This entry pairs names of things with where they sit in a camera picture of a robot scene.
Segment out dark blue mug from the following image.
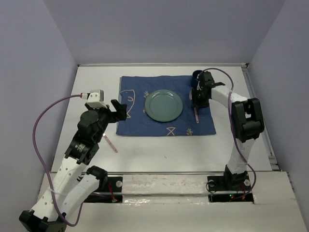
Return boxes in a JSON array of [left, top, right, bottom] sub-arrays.
[[191, 70, 202, 88]]

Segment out teal ceramic plate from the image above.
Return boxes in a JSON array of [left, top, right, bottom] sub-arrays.
[[144, 89, 183, 122]]

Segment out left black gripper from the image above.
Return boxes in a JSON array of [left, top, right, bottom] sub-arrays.
[[86, 100, 127, 142]]

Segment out blue cloth placemat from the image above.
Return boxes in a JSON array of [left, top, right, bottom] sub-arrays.
[[116, 75, 216, 136]]

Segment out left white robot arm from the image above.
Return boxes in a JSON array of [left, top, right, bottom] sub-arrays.
[[19, 100, 127, 232]]

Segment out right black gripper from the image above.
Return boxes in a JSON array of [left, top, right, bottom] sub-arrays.
[[191, 87, 209, 109]]

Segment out spoon with pink handle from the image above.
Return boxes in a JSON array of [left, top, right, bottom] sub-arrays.
[[189, 89, 199, 124]]

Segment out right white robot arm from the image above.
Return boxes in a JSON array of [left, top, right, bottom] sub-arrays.
[[189, 68, 265, 196]]

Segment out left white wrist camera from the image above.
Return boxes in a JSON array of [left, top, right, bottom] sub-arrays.
[[80, 89, 108, 110]]

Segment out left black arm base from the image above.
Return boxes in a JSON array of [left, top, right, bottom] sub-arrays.
[[84, 176, 123, 203]]

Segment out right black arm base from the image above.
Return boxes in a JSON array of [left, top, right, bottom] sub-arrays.
[[205, 174, 254, 203]]

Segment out fork with pink handle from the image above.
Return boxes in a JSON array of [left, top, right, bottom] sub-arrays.
[[103, 133, 118, 153]]

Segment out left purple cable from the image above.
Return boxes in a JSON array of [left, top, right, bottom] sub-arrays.
[[32, 94, 84, 227]]

